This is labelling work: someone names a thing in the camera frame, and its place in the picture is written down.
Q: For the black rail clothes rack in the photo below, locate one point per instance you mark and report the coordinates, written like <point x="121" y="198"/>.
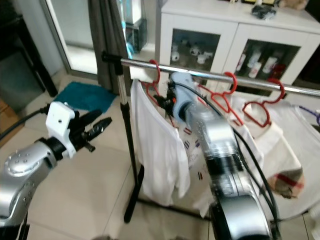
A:
<point x="126" y="125"/>

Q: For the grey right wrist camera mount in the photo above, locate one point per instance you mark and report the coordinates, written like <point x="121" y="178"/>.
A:
<point x="180" y="87"/>

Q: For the black item on cabinet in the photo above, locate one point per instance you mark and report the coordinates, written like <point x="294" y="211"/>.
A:
<point x="264" y="11"/>

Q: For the grey curtain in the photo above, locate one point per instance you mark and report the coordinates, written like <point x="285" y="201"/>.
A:
<point x="105" y="45"/>

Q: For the plain white T-shirt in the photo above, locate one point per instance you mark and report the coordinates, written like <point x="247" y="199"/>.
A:
<point x="157" y="145"/>

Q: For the white glass-door cabinet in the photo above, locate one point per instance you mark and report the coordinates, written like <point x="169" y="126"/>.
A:
<point x="205" y="20"/>

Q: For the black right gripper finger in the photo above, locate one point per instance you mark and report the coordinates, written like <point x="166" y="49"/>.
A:
<point x="160" y="108"/>
<point x="158" y="100"/>

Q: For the teal floor mat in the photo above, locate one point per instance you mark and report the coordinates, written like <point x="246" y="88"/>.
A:
<point x="85" y="96"/>

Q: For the white shirt with flag prints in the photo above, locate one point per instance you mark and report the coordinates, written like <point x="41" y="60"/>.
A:
<point x="197" y="190"/>

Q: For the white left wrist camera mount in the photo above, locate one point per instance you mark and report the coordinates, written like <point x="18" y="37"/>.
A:
<point x="60" y="120"/>

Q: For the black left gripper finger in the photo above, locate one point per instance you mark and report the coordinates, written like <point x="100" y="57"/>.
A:
<point x="99" y="129"/>
<point x="90" y="117"/>

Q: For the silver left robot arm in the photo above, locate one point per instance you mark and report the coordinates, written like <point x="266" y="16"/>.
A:
<point x="25" y="175"/>

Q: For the glass sliding door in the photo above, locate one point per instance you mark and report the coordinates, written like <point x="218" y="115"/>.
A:
<point x="75" y="30"/>

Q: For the black side table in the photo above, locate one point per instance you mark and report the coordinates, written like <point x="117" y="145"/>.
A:
<point x="25" y="45"/>

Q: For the blue-lit glass device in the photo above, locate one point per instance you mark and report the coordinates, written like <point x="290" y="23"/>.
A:
<point x="134" y="30"/>

